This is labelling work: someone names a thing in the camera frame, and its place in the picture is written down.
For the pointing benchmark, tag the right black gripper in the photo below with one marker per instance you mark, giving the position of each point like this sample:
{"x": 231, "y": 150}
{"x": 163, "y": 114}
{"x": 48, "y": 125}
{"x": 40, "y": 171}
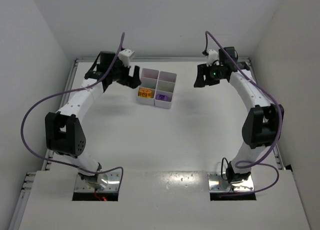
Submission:
{"x": 203, "y": 74}

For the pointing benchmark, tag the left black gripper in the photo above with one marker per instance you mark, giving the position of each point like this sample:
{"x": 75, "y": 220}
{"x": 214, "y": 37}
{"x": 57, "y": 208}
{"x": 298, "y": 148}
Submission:
{"x": 128, "y": 77}

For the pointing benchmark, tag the orange printed round lego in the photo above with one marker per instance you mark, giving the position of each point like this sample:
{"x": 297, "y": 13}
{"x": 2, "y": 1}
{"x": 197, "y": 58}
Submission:
{"x": 145, "y": 93}

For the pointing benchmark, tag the purple arch lego with red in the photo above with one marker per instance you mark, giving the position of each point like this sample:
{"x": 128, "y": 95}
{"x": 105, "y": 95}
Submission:
{"x": 162, "y": 97}

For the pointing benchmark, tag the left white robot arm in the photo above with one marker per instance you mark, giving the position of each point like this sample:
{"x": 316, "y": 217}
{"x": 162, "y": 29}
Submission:
{"x": 63, "y": 129}

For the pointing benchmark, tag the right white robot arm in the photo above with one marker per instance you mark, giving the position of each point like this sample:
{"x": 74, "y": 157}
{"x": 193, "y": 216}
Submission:
{"x": 262, "y": 122}

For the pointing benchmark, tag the white six-compartment container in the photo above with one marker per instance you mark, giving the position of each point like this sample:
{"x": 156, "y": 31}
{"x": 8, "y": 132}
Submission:
{"x": 160, "y": 82}

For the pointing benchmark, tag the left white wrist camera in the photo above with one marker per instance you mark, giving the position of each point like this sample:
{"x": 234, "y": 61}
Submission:
{"x": 125, "y": 56}

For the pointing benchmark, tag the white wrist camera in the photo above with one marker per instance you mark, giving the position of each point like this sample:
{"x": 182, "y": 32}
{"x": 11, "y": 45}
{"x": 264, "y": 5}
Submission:
{"x": 212, "y": 57}
{"x": 125, "y": 56}

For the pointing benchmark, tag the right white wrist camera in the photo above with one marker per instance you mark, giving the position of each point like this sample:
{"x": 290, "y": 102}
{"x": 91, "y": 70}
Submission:
{"x": 212, "y": 57}

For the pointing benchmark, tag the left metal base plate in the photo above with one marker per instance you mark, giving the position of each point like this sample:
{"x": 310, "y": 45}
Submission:
{"x": 103, "y": 183}

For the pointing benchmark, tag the metal base plate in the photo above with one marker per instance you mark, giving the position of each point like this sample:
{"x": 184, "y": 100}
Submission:
{"x": 218, "y": 185}
{"x": 103, "y": 183}

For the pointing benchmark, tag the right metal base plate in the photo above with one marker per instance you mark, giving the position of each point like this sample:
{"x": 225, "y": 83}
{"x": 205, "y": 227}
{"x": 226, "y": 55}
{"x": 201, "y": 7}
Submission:
{"x": 218, "y": 185}

